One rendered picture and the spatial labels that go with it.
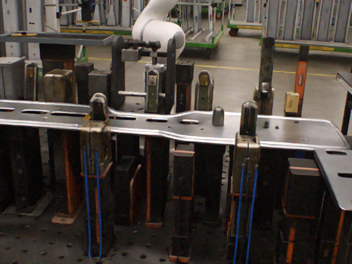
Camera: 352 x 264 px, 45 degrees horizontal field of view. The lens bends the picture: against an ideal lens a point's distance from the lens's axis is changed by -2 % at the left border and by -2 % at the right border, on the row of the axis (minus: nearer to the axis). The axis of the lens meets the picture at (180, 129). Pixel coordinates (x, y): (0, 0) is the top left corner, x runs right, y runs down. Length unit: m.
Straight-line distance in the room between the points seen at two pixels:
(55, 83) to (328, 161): 0.81
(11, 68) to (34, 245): 0.54
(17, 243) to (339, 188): 0.81
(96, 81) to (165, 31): 0.39
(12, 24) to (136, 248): 4.78
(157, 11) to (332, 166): 1.01
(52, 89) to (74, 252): 0.49
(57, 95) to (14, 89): 0.14
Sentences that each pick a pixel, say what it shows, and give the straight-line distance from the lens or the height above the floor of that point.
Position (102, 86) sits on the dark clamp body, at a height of 1.04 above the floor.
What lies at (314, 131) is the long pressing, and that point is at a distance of 1.18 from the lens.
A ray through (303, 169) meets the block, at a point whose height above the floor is 0.98.
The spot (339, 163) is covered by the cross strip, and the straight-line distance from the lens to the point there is 1.00.
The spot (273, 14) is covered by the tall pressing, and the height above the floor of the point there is 0.73.
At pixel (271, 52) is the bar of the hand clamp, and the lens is 1.27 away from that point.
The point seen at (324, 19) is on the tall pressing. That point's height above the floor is 0.69.
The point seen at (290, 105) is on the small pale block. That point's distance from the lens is 1.27.
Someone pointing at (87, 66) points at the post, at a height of 1.10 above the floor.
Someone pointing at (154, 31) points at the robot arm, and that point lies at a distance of 1.65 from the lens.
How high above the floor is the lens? 1.38
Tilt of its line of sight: 20 degrees down
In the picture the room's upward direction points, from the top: 2 degrees clockwise
